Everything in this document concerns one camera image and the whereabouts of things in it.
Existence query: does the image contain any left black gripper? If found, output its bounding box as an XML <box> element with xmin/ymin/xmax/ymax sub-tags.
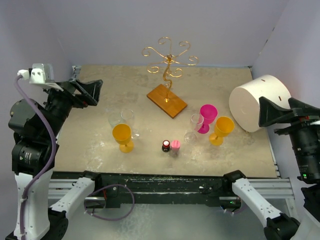
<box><xmin>44</xmin><ymin>76</ymin><xmax>102</xmax><ymax>138</ymax></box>

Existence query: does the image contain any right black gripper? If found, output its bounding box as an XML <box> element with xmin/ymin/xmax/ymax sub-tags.
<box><xmin>258</xmin><ymin>93</ymin><xmax>320</xmax><ymax>177</ymax></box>

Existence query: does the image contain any clear wine glass front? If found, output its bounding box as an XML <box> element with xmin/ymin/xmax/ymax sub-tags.
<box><xmin>108</xmin><ymin>112</ymin><xmax>123</xmax><ymax>129</ymax></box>

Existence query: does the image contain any clear wine glass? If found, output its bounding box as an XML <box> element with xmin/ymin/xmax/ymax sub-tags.
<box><xmin>184</xmin><ymin>113</ymin><xmax>204</xmax><ymax>144</ymax></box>
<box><xmin>120</xmin><ymin>108</ymin><xmax>140</xmax><ymax>139</ymax></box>
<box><xmin>108</xmin><ymin>112</ymin><xmax>123</xmax><ymax>129</ymax></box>

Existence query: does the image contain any yellow wine glass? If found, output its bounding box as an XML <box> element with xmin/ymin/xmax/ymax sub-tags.
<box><xmin>209</xmin><ymin>116</ymin><xmax>235</xmax><ymax>146</ymax></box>
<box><xmin>112</xmin><ymin>123</ymin><xmax>134</xmax><ymax>153</ymax></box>

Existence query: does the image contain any pink wine glass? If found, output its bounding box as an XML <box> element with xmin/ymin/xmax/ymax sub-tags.
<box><xmin>197</xmin><ymin>104</ymin><xmax>218</xmax><ymax>134</ymax></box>

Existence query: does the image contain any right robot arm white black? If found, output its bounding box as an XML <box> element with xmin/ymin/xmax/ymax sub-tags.
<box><xmin>222</xmin><ymin>96</ymin><xmax>320</xmax><ymax>240</ymax></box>

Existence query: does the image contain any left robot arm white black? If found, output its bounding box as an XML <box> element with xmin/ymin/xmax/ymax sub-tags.
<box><xmin>7</xmin><ymin>79</ymin><xmax>103</xmax><ymax>240</ymax></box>

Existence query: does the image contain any white cylindrical container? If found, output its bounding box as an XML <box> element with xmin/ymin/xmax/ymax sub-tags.
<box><xmin>228</xmin><ymin>74</ymin><xmax>292</xmax><ymax>133</ymax></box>

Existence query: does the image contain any dark red capped bottle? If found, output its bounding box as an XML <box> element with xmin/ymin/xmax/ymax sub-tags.
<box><xmin>161</xmin><ymin>140</ymin><xmax>171</xmax><ymax>153</ymax></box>

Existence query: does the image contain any pink capped shaker bottle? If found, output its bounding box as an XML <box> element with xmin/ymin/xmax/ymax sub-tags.
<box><xmin>169</xmin><ymin>140</ymin><xmax>181</xmax><ymax>158</ymax></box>

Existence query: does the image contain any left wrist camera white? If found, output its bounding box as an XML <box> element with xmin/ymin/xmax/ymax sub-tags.
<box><xmin>17</xmin><ymin>63</ymin><xmax>63</xmax><ymax>91</ymax></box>

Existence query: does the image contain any gold wire wine glass rack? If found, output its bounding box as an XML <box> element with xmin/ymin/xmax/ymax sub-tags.
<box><xmin>141</xmin><ymin>36</ymin><xmax>199</xmax><ymax>119</ymax></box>

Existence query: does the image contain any black base frame bar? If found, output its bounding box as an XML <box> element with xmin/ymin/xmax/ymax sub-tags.
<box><xmin>86</xmin><ymin>172</ymin><xmax>245</xmax><ymax>210</ymax></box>

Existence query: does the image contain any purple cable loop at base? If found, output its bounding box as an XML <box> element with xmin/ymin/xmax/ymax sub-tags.
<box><xmin>83</xmin><ymin>183</ymin><xmax>136</xmax><ymax>221</ymax></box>

